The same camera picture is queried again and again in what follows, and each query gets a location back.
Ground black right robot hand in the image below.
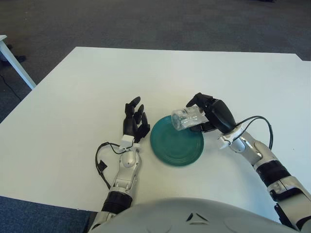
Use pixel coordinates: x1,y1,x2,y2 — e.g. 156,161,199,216
186,92,238,134

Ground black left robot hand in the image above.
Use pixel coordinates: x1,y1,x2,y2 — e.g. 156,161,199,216
122,96,151,144

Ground clear plastic bottle blue cap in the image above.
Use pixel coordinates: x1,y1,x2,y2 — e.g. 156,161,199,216
171,104,209,132

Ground green round plate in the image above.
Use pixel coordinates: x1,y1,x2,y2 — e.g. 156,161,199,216
150,115,205,168

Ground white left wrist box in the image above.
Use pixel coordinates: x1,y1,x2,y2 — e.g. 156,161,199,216
121,135,135,149

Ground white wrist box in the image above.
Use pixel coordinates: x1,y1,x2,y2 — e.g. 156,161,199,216
121,135,135,149
218,136,231,150

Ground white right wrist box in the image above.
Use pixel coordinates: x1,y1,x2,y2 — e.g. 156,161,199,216
218,136,231,150

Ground silver robot torso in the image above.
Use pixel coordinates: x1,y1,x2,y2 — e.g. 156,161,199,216
88,198,301,233

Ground white side table leg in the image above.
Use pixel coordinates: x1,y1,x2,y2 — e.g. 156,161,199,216
0,35,36,90

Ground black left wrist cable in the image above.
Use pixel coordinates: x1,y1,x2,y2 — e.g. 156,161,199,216
95,142,127,190

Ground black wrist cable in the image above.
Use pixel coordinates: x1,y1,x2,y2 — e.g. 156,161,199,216
95,142,127,190
237,116,274,149

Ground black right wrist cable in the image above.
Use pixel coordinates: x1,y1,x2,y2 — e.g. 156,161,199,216
237,116,274,149

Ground black floor cable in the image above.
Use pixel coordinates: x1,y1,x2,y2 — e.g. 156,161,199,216
0,74,22,99

